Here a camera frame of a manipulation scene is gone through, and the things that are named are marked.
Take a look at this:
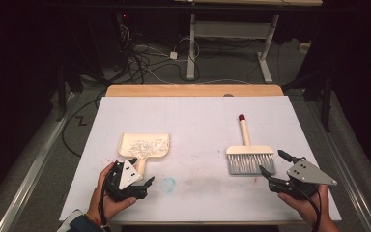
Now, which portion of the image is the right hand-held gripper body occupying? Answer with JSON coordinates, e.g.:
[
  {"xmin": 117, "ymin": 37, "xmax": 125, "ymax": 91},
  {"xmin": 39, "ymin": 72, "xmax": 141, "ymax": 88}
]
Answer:
[{"xmin": 269, "ymin": 158, "xmax": 337, "ymax": 200}]

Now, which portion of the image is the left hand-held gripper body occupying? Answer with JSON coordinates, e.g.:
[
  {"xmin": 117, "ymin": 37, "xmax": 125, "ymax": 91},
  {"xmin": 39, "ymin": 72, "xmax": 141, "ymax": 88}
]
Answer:
[{"xmin": 104, "ymin": 158, "xmax": 149, "ymax": 203}]

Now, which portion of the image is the pile of white paper scraps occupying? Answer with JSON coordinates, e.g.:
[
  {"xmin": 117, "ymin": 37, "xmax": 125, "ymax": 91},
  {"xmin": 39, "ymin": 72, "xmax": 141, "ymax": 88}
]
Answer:
[{"xmin": 127, "ymin": 137, "xmax": 170, "ymax": 157}]

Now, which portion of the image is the cream plastic dustpan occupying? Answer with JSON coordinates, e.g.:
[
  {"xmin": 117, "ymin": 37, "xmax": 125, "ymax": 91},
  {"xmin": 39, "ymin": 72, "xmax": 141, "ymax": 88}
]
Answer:
[{"xmin": 117, "ymin": 132, "xmax": 171, "ymax": 182}]

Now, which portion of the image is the cream brush with grey bristles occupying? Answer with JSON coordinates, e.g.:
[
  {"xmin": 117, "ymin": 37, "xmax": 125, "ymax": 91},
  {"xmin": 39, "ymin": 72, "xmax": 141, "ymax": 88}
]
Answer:
[{"xmin": 225, "ymin": 114, "xmax": 276, "ymax": 176}]

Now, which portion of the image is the person's right hand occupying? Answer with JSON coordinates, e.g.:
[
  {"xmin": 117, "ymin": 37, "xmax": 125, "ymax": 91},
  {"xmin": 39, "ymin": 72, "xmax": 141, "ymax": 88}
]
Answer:
[{"xmin": 277, "ymin": 185, "xmax": 331, "ymax": 226}]

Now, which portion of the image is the person's left hand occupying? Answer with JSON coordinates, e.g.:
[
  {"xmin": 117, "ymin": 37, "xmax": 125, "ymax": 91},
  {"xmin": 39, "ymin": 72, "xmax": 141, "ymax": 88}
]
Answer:
[{"xmin": 88, "ymin": 162, "xmax": 138, "ymax": 224}]

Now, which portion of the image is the white table cover sheet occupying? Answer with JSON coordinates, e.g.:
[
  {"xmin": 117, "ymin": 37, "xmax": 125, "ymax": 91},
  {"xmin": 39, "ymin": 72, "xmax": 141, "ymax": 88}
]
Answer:
[{"xmin": 59, "ymin": 96, "xmax": 342, "ymax": 223}]

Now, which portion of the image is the wooden table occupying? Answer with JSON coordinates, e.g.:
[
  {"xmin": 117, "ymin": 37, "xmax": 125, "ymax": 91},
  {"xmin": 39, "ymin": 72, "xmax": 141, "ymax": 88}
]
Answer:
[{"xmin": 104, "ymin": 84, "xmax": 284, "ymax": 98}]

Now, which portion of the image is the black stand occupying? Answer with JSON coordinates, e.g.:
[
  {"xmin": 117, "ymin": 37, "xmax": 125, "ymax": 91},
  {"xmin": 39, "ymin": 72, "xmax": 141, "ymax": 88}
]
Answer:
[{"xmin": 55, "ymin": 62, "xmax": 85, "ymax": 123}]

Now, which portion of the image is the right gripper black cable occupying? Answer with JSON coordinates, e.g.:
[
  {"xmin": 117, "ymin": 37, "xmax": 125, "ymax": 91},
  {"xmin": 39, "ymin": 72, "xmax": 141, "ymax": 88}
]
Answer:
[{"xmin": 294, "ymin": 184, "xmax": 323, "ymax": 232}]

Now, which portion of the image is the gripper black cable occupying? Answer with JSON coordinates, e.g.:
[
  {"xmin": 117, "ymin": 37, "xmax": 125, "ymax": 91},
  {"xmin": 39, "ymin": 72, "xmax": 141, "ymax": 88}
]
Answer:
[
  {"xmin": 98, "ymin": 188, "xmax": 110, "ymax": 230},
  {"xmin": 294, "ymin": 184, "xmax": 323, "ymax": 232}
]

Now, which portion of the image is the grey metal floor rail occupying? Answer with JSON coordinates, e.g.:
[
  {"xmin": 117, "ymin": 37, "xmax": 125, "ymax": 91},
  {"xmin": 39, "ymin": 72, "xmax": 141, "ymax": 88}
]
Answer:
[
  {"xmin": 0, "ymin": 92, "xmax": 80, "ymax": 232},
  {"xmin": 288, "ymin": 96, "xmax": 371, "ymax": 232}
]

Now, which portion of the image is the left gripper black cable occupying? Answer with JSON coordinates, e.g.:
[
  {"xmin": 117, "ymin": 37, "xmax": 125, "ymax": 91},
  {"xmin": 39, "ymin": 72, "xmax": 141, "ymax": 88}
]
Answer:
[{"xmin": 98, "ymin": 188, "xmax": 110, "ymax": 230}]

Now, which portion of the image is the black floor cable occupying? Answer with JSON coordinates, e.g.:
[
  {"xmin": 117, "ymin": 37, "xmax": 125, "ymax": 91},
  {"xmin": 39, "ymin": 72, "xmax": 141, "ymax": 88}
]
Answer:
[{"xmin": 61, "ymin": 91, "xmax": 108, "ymax": 159}]

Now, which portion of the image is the tangle of floor cables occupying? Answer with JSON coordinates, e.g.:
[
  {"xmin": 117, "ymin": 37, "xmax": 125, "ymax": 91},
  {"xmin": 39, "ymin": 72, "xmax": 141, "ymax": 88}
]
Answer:
[{"xmin": 117, "ymin": 23, "xmax": 202, "ymax": 85}]

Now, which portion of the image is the white metal desk frame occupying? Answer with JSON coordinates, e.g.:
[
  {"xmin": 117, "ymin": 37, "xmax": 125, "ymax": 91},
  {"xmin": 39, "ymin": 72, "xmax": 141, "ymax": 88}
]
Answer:
[{"xmin": 173, "ymin": 0, "xmax": 324, "ymax": 84}]

